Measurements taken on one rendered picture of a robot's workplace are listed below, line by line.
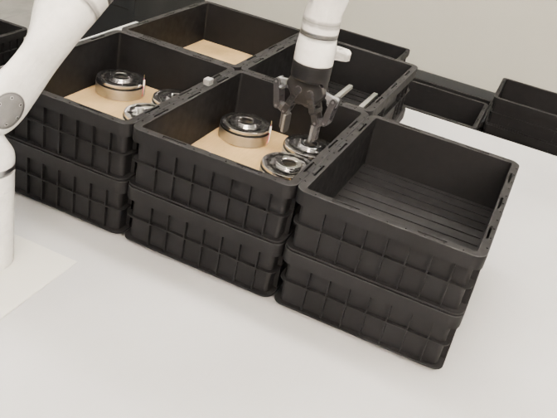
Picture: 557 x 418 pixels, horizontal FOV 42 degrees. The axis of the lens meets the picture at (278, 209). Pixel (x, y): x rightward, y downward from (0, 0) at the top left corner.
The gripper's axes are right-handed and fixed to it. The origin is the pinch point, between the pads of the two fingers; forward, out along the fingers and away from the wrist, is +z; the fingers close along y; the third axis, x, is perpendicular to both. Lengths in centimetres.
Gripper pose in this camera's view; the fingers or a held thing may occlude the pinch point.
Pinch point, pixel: (298, 129)
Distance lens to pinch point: 141.9
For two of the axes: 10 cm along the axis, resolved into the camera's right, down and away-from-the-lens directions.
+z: -1.8, 8.5, 5.0
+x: 5.0, -3.6, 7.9
